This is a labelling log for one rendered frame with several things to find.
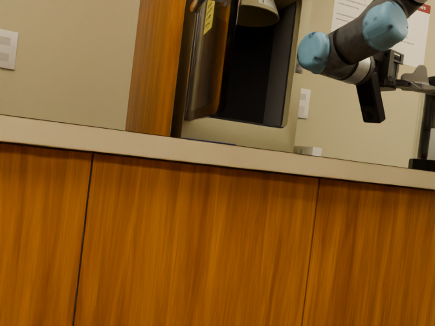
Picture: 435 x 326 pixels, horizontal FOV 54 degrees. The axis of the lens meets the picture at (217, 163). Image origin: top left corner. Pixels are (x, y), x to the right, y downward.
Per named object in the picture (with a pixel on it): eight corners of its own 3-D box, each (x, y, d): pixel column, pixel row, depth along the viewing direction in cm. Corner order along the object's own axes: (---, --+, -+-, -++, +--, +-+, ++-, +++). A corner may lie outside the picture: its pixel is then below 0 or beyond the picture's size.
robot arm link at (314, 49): (328, 58, 77) (294, 76, 84) (365, 71, 83) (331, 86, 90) (323, 19, 79) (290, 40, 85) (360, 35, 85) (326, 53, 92)
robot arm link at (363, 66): (356, 79, 85) (325, 82, 92) (370, 83, 88) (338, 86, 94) (361, 42, 85) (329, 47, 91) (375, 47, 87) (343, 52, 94)
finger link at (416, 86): (425, 82, 92) (385, 77, 92) (424, 89, 92) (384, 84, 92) (415, 85, 96) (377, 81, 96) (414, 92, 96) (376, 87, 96)
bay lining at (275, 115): (171, 117, 128) (184, 0, 127) (248, 129, 137) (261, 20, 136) (195, 112, 105) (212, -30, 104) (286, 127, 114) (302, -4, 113)
